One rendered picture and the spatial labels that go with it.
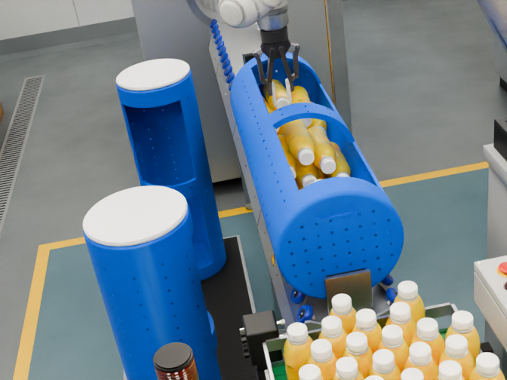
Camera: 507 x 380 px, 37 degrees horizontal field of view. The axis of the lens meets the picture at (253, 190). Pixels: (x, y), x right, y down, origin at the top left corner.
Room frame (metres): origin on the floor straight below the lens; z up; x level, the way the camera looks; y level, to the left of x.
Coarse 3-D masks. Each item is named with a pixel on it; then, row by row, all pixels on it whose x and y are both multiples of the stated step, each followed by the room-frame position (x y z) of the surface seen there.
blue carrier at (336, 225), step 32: (256, 64) 2.16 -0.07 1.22; (288, 64) 2.22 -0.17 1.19; (256, 96) 1.96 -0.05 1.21; (320, 96) 2.18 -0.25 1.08; (256, 128) 1.81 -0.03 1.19; (256, 160) 1.70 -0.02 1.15; (352, 160) 1.78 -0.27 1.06; (288, 192) 1.43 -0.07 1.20; (320, 192) 1.37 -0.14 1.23; (352, 192) 1.36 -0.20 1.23; (384, 192) 1.49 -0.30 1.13; (288, 224) 1.35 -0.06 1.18; (320, 224) 1.35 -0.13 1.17; (352, 224) 1.35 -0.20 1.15; (384, 224) 1.36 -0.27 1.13; (288, 256) 1.34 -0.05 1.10; (320, 256) 1.35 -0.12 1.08; (352, 256) 1.35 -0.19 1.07; (384, 256) 1.36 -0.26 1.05; (320, 288) 1.35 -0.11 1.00
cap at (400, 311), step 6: (396, 306) 1.15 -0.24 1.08; (402, 306) 1.15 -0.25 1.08; (408, 306) 1.15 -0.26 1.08; (390, 312) 1.14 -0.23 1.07; (396, 312) 1.13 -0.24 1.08; (402, 312) 1.13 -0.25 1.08; (408, 312) 1.13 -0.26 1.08; (396, 318) 1.13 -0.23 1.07; (402, 318) 1.13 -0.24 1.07; (408, 318) 1.13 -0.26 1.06
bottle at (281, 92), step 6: (264, 84) 2.20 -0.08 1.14; (276, 84) 2.14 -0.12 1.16; (282, 84) 2.17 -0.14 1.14; (264, 90) 2.18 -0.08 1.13; (276, 90) 2.09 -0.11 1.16; (282, 90) 2.08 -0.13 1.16; (270, 96) 2.08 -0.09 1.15; (276, 96) 2.06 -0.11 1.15; (282, 96) 2.06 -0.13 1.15; (270, 102) 2.07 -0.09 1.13; (276, 108) 2.05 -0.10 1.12
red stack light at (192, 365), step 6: (192, 360) 0.90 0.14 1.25; (186, 366) 0.89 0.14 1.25; (192, 366) 0.90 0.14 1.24; (156, 372) 0.90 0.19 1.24; (162, 372) 0.89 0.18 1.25; (168, 372) 0.89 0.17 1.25; (174, 372) 0.88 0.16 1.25; (180, 372) 0.88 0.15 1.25; (186, 372) 0.89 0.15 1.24; (192, 372) 0.90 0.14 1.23; (162, 378) 0.89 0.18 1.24; (168, 378) 0.88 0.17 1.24; (174, 378) 0.88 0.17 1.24; (180, 378) 0.88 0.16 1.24; (186, 378) 0.89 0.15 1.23; (192, 378) 0.89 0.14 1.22
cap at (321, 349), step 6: (312, 342) 1.09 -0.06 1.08; (318, 342) 1.08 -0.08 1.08; (324, 342) 1.08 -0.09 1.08; (312, 348) 1.07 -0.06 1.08; (318, 348) 1.07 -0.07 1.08; (324, 348) 1.07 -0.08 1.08; (330, 348) 1.07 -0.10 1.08; (312, 354) 1.07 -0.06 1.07; (318, 354) 1.06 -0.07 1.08; (324, 354) 1.06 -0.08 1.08; (330, 354) 1.06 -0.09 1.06
